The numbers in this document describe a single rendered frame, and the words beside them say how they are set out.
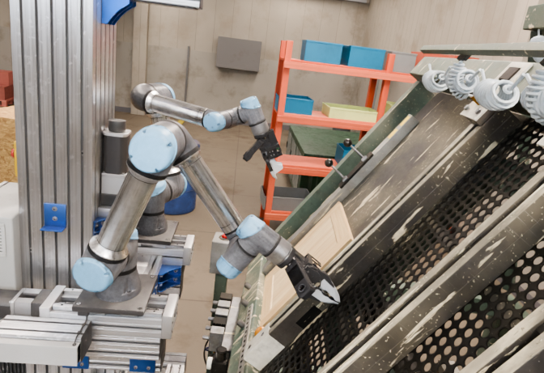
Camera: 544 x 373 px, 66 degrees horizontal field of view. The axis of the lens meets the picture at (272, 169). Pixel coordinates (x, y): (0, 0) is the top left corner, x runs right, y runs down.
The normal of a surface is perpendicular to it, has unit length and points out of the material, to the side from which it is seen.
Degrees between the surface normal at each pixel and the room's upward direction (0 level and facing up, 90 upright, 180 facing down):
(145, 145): 83
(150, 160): 83
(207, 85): 90
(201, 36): 90
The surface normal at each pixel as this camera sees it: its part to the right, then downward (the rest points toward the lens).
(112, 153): 0.06, 0.29
